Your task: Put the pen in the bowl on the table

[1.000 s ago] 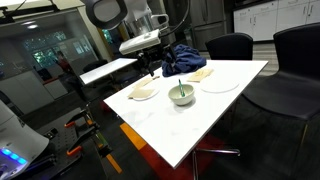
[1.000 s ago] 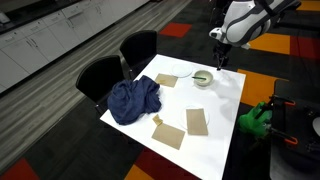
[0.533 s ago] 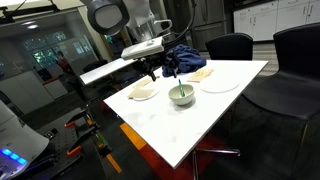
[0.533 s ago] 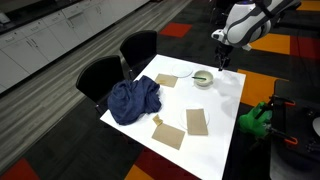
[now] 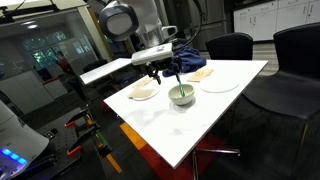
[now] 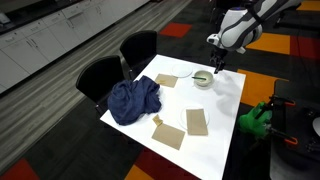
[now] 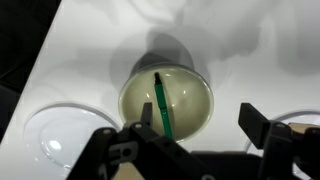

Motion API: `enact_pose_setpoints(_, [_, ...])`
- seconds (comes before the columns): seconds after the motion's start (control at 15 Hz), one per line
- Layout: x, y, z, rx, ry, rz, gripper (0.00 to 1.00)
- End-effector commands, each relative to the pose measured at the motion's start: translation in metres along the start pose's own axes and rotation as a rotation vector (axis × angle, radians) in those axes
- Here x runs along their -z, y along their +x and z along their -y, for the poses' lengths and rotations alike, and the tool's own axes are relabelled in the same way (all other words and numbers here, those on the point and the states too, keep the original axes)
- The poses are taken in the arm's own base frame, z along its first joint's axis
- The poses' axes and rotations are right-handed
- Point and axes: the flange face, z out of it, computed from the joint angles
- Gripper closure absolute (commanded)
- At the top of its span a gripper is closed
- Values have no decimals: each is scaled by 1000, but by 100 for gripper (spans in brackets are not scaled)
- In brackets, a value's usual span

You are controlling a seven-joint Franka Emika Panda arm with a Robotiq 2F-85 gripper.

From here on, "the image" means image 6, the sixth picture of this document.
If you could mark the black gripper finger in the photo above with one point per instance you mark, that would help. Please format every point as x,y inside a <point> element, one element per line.
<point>212,60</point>
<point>219,67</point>

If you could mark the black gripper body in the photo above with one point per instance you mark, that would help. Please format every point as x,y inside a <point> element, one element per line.
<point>218,54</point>

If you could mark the green pen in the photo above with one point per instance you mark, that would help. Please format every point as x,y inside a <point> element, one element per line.
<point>199,78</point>

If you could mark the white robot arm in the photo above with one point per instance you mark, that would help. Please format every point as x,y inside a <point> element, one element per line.
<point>243,26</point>

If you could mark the white ceramic bowl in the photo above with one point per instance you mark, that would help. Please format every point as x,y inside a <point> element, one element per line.
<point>205,74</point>

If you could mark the white plate near bowl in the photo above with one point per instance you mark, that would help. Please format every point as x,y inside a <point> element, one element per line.
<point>181,70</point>

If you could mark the brown napkin by cloth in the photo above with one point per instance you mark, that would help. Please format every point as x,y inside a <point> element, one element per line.
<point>166,80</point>

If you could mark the brown napkin on plate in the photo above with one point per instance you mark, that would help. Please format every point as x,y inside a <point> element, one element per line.
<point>196,123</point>

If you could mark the white plate under napkin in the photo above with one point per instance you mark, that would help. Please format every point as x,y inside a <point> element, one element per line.
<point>183,115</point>

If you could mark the black orange clamp upper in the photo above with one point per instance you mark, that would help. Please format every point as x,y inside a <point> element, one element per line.
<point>272,99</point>

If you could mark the black orange clamp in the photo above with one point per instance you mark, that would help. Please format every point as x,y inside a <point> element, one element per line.
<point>289,140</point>
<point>272,99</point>

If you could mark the black chair near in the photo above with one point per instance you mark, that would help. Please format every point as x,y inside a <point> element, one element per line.
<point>138,50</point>

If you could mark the black chair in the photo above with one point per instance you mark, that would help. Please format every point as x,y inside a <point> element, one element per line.
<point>138,50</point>
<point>97,79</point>

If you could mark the small crumpled brown paper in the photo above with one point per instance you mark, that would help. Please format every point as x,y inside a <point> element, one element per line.
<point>157,120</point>

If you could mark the large brown napkin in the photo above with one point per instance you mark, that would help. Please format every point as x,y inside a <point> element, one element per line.
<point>169,136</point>

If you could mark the blue crumpled cloth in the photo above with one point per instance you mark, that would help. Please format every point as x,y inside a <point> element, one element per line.
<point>131,99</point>

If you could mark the black orange clamp lower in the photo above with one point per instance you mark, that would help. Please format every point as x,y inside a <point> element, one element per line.
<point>289,140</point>

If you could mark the black chair far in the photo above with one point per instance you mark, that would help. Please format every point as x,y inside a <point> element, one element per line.
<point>97,79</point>

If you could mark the white kitchen cabinets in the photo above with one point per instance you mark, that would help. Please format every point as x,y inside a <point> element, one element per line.
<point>31,44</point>

